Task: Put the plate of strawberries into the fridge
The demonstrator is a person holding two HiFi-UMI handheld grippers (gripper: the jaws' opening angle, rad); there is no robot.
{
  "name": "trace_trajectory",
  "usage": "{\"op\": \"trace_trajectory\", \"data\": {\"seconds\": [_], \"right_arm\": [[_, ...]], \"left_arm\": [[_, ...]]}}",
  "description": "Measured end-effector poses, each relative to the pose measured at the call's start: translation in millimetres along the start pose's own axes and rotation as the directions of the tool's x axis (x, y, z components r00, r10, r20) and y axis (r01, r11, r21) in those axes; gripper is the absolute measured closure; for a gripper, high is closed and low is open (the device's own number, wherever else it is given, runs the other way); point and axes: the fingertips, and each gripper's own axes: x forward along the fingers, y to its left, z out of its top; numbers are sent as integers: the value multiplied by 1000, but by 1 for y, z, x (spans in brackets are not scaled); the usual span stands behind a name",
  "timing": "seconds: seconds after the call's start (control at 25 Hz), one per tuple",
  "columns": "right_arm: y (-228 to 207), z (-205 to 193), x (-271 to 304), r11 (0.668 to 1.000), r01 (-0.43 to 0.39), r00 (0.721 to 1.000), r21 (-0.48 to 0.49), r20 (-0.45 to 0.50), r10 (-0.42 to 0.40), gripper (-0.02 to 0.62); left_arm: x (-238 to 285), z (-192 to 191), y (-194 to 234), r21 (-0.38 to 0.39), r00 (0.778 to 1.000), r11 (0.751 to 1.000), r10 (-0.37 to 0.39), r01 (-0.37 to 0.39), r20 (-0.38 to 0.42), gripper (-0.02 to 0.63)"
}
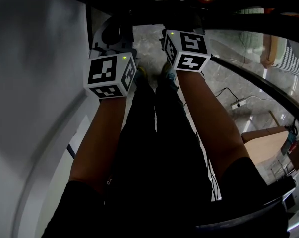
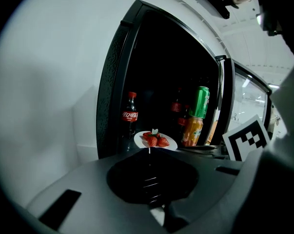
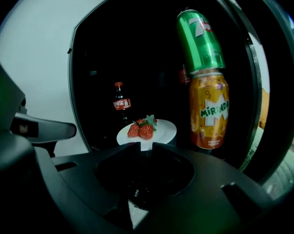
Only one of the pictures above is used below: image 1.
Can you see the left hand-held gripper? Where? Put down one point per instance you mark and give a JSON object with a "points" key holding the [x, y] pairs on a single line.
{"points": [[107, 71]]}

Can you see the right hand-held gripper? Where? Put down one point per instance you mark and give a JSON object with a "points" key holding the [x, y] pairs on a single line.
{"points": [[189, 51]]}

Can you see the black mini fridge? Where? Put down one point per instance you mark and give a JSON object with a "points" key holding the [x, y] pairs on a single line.
{"points": [[109, 6]]}

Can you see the person's left forearm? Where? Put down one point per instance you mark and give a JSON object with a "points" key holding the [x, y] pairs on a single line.
{"points": [[99, 142]]}

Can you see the person's right forearm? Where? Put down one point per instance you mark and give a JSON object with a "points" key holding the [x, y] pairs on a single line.
{"points": [[208, 123]]}

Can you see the person's right shoe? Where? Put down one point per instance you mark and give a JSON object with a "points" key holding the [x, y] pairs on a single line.
{"points": [[169, 74]]}

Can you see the person's shoe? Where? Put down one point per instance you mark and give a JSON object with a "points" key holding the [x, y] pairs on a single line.
{"points": [[169, 74], [141, 73]]}

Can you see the person's left shoe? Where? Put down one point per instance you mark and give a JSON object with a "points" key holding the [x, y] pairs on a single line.
{"points": [[141, 73]]}

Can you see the white power strip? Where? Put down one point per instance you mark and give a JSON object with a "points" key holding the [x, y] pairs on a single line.
{"points": [[238, 103]]}

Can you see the orange cushion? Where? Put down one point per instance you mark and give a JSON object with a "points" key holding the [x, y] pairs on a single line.
{"points": [[268, 53]]}

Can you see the orange striped sofa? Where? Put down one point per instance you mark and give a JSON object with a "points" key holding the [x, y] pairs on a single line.
{"points": [[295, 63]]}

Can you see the person's black trousers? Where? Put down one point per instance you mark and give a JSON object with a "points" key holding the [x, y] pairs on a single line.
{"points": [[154, 157]]}

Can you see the wooden chair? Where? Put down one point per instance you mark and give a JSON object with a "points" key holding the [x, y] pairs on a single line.
{"points": [[263, 145]]}

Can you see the person's black shirt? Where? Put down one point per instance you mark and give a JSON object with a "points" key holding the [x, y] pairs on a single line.
{"points": [[70, 212]]}

